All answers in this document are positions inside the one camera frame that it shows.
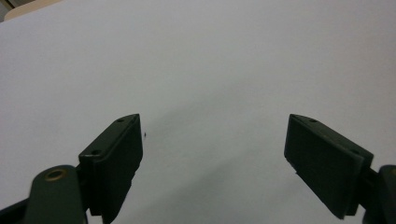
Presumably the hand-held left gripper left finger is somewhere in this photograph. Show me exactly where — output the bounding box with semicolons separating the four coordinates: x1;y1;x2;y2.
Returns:
78;113;144;224

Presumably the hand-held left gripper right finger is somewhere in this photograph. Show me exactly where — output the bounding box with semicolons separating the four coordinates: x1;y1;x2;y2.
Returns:
283;113;375;220

